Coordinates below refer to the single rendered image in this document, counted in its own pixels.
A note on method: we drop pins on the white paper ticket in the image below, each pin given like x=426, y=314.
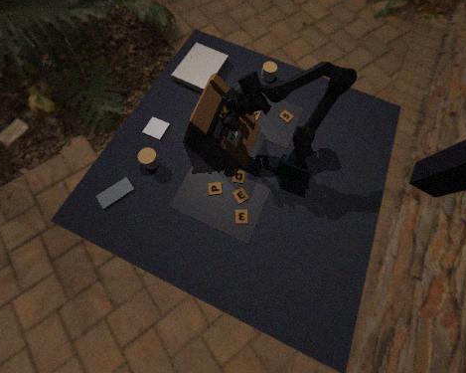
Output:
x=233, y=137

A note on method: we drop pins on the brown wooden board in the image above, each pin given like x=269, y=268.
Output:
x=206, y=118

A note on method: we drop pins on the orange tile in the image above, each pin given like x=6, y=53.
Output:
x=223, y=112
x=240, y=195

